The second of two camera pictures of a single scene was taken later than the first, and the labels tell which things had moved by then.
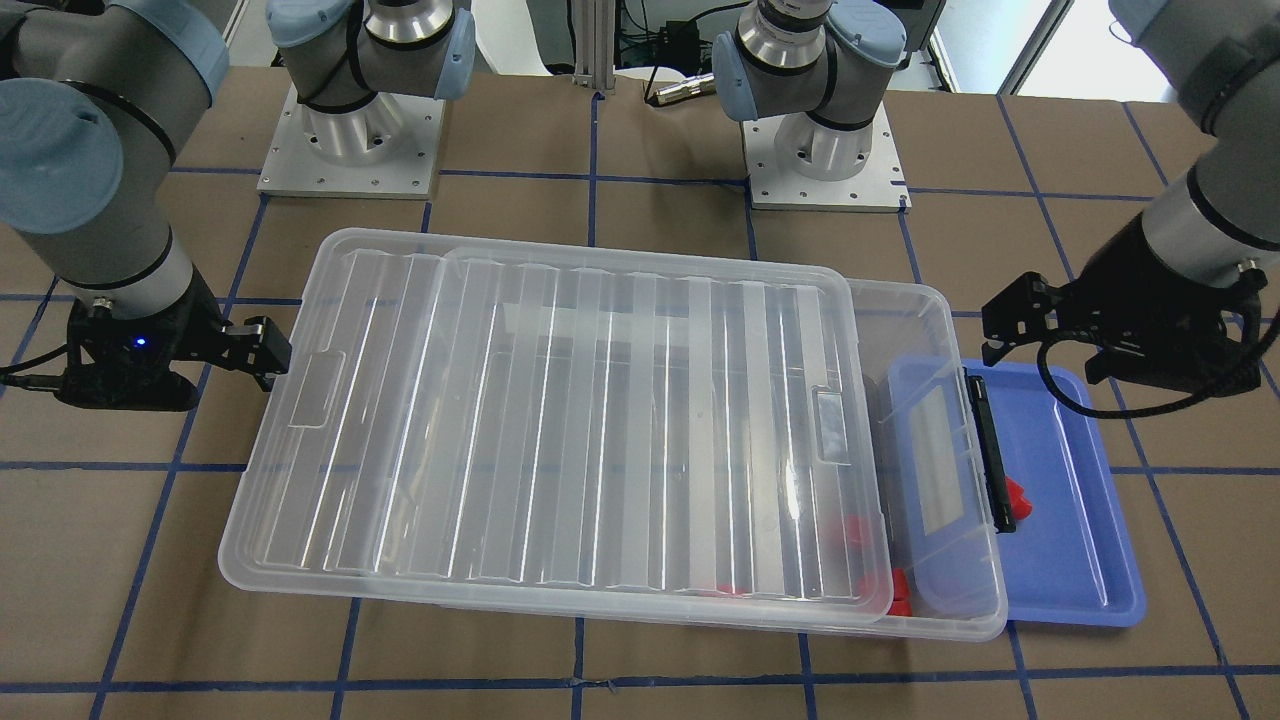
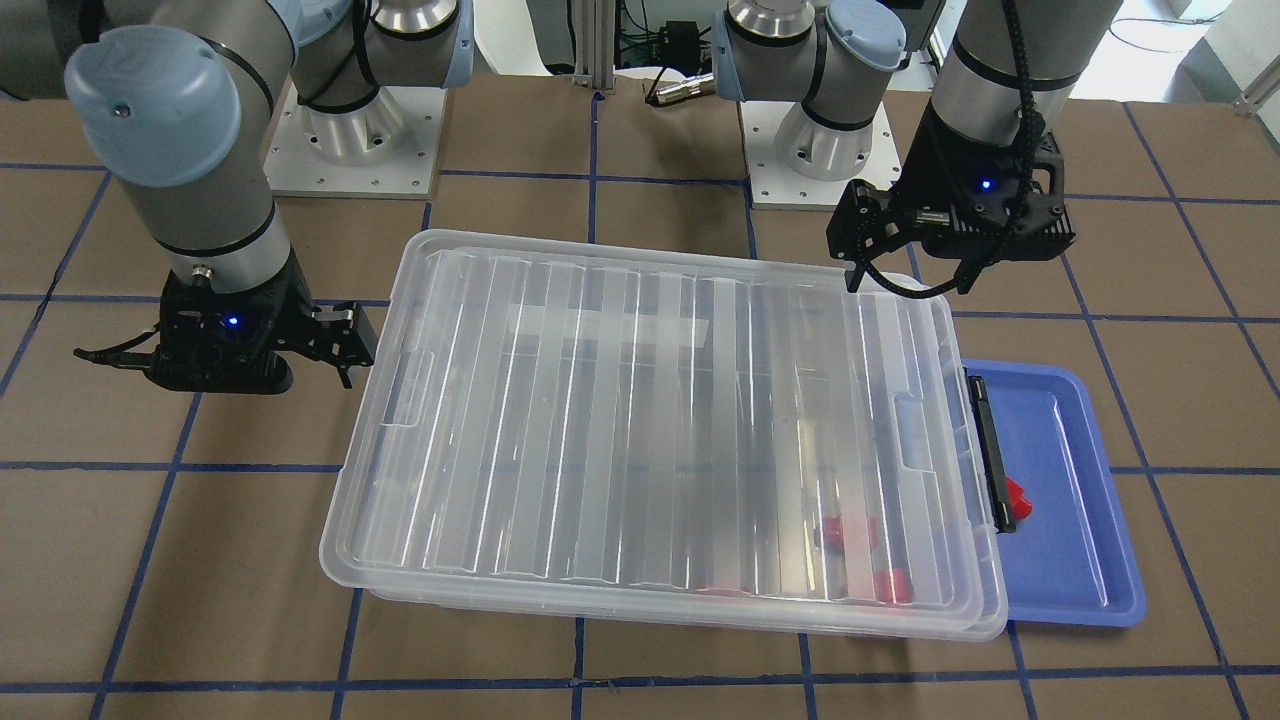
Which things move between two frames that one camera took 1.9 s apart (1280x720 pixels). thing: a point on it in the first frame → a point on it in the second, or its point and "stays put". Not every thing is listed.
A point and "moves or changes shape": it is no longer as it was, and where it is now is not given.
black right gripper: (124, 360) → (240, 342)
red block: (1020, 505) stays put
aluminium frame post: (595, 44) stays put
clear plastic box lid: (576, 427) moves or changes shape
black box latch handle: (994, 474) stays put
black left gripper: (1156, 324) → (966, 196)
